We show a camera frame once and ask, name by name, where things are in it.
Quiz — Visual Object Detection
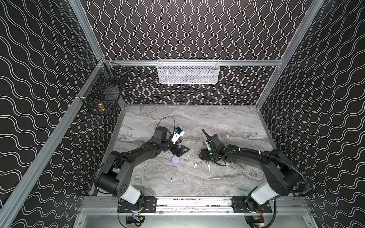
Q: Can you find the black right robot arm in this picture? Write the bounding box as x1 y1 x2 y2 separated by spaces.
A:
199 130 310 211

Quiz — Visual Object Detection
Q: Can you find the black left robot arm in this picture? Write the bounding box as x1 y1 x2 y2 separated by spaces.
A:
94 126 190 204

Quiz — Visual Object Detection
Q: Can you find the purple earbud charging case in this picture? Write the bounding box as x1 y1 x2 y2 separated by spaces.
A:
172 156 180 164

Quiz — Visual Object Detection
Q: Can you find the brass fitting in basket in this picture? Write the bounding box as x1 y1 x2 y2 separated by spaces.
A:
97 103 106 112

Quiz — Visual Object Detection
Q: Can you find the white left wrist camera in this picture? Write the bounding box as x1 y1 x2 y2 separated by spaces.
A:
171 127 185 144

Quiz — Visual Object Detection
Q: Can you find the black corrugated cable conduit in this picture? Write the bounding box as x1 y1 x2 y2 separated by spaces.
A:
225 147 311 196

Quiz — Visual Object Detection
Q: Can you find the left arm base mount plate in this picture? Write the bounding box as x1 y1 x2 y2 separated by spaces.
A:
117 195 157 213

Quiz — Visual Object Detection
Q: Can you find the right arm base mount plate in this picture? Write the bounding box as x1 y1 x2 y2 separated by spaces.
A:
231 197 272 213

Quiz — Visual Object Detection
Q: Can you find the white mesh wire basket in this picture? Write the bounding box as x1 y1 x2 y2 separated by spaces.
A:
156 59 221 84

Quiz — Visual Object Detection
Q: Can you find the black wire basket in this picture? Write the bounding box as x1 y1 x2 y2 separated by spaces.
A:
79 59 130 116

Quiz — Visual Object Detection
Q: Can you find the aluminium front rail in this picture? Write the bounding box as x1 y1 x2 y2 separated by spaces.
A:
79 196 310 216

